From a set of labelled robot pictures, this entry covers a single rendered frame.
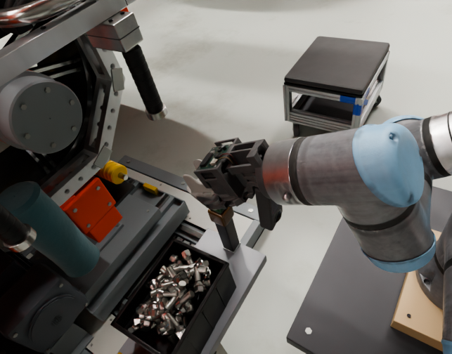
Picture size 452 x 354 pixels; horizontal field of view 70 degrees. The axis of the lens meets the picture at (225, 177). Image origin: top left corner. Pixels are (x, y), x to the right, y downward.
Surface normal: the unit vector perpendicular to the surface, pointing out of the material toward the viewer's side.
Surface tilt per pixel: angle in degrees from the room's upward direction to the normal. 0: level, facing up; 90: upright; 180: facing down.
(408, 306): 2
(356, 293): 0
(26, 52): 90
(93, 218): 90
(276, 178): 59
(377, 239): 89
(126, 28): 90
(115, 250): 0
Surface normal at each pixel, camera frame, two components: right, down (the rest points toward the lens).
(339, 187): -0.56, 0.54
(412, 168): 0.66, -0.12
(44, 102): 0.83, 0.30
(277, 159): -0.68, -0.32
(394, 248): -0.11, 0.65
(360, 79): -0.18, -0.66
